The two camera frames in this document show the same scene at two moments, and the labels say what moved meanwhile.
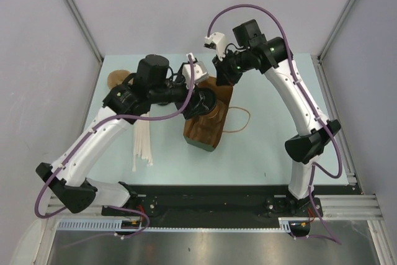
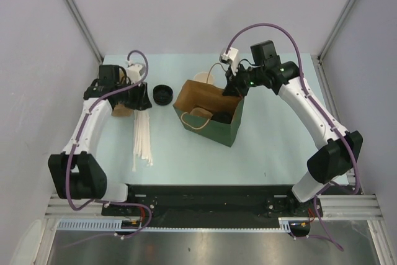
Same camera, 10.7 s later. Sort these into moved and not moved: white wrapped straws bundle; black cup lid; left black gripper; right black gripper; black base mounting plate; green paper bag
Moved: right black gripper; black cup lid; green paper bag; left black gripper
Not moved: white wrapped straws bundle; black base mounting plate
